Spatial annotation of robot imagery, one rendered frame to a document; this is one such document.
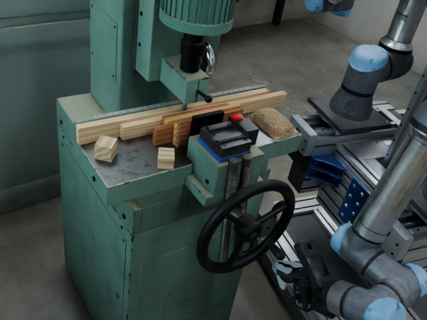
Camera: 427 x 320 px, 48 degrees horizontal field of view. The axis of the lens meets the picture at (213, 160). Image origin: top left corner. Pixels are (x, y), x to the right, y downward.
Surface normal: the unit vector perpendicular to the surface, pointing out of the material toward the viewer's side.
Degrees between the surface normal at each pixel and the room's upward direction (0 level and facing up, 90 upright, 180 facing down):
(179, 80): 90
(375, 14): 90
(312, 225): 0
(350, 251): 75
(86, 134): 90
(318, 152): 90
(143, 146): 0
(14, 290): 0
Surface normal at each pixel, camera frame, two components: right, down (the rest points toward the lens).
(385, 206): -0.42, 0.27
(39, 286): 0.14, -0.79
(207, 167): -0.83, 0.23
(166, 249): 0.54, 0.57
